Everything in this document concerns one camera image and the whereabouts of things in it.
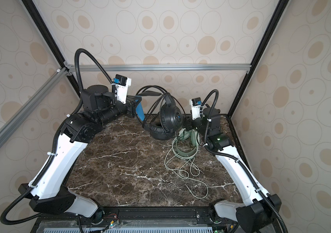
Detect mint green headphones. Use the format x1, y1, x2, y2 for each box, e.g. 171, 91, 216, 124
172, 129, 199, 160

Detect black blue gaming headphones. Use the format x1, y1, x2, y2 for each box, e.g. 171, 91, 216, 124
135, 85, 183, 141

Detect mint green headphone cable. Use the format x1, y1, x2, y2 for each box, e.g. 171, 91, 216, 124
164, 136, 210, 200

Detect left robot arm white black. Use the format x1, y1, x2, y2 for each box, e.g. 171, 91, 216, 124
19, 83, 138, 223

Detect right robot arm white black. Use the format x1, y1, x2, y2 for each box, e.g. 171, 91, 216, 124
184, 105, 288, 233

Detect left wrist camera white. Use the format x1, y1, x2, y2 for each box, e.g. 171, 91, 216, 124
114, 74, 132, 104

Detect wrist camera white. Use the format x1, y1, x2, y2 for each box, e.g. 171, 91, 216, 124
114, 74, 132, 104
189, 97, 202, 120

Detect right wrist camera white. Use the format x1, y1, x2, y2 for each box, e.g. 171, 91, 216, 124
189, 97, 202, 120

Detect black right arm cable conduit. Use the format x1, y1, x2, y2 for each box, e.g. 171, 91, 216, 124
200, 89, 289, 233

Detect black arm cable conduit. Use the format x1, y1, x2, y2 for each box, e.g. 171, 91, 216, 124
200, 89, 289, 233
0, 48, 114, 225

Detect aluminium rail back horizontal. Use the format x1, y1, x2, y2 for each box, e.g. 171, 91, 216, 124
64, 63, 252, 73

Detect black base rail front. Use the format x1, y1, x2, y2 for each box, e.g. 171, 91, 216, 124
31, 206, 283, 233

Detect black corner frame post left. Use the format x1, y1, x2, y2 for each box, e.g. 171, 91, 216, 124
21, 0, 83, 103

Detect black corner frame post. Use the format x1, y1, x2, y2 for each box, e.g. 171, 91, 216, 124
21, 0, 83, 103
227, 0, 289, 119

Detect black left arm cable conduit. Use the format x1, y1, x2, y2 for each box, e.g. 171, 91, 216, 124
0, 48, 114, 225

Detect black corner frame post right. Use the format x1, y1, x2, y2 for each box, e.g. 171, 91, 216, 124
227, 0, 289, 119

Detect aluminium rail left diagonal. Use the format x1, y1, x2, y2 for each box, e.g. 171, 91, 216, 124
0, 68, 67, 148

